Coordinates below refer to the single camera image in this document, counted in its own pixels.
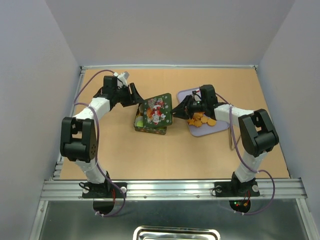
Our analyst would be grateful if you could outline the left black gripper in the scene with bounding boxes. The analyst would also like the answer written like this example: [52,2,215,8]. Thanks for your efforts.
[114,83,145,108]

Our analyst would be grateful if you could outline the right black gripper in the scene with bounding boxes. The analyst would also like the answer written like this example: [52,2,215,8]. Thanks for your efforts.
[169,94,207,120]

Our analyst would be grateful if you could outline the gold tin lid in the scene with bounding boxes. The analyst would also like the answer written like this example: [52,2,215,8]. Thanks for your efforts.
[141,93,173,129]

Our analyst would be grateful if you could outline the green sandwich cookie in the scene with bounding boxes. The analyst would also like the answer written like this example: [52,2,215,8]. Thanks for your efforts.
[136,120,144,127]

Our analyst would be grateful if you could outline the green christmas cookie tin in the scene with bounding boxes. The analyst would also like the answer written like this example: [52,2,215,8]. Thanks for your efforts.
[133,104,167,135]

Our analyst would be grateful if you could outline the steel kitchen tongs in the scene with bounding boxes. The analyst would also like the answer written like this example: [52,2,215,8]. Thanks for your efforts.
[228,128,241,151]

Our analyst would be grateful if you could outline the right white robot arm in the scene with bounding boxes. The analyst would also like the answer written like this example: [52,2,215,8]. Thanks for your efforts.
[171,84,279,195]

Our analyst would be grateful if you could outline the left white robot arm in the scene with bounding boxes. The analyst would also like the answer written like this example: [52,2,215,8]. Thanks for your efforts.
[60,75,143,197]

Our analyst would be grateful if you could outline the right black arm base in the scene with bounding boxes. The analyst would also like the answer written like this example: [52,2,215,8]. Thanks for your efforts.
[211,178,260,214]

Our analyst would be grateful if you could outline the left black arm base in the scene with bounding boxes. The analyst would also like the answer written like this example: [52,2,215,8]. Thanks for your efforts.
[78,181,128,217]

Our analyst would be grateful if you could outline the orange fish cookie left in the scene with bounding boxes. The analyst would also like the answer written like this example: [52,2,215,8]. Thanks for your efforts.
[187,118,195,126]

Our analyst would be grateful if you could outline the orange swirl meringue cookie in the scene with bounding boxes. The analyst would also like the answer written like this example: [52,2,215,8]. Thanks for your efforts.
[193,112,204,121]

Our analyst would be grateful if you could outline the tan maple leaf cookie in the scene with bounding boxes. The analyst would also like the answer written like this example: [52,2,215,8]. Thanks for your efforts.
[200,116,208,124]

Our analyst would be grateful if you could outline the lilac plastic tray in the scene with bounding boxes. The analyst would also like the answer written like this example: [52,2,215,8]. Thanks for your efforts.
[177,88,229,137]

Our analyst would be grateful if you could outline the round dotted biscuit lower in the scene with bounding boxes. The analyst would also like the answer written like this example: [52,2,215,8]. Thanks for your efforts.
[207,118,217,127]

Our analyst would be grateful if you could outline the steel tray front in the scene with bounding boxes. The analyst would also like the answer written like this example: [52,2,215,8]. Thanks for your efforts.
[133,231,221,240]

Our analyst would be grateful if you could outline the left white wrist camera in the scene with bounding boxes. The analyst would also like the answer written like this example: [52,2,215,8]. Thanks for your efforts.
[113,71,130,87]

